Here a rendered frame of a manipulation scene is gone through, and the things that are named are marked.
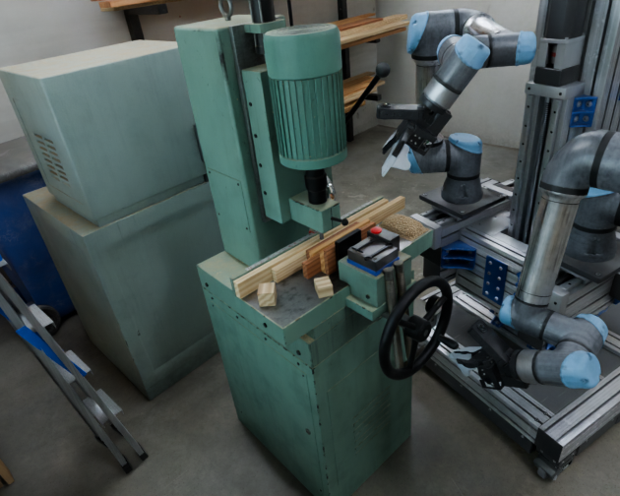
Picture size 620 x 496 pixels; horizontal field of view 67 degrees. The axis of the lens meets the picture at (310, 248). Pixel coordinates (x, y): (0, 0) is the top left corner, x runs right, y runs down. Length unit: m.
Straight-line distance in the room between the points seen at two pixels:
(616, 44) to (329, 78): 0.84
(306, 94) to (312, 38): 0.12
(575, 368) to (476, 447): 0.99
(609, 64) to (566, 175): 0.58
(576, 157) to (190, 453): 1.72
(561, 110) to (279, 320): 1.03
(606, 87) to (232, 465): 1.80
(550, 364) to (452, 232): 0.83
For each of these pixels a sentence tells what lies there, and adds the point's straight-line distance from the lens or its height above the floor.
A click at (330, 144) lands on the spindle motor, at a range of 1.16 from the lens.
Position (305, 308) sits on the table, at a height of 0.90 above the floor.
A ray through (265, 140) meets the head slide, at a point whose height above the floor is 1.25.
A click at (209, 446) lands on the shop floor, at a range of 2.11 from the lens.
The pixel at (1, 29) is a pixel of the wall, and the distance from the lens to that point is 3.21.
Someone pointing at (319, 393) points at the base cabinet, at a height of 0.61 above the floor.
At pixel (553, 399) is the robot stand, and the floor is 0.21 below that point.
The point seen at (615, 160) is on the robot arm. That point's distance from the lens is 1.08.
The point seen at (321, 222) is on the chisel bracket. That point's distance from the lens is 1.26.
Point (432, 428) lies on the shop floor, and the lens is 2.07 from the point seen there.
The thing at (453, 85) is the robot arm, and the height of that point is 1.37.
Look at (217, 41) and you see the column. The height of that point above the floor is 1.49.
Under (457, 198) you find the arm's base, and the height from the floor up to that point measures 0.84.
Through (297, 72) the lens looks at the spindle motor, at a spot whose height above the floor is 1.43.
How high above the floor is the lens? 1.64
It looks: 32 degrees down
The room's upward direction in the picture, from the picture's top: 7 degrees counter-clockwise
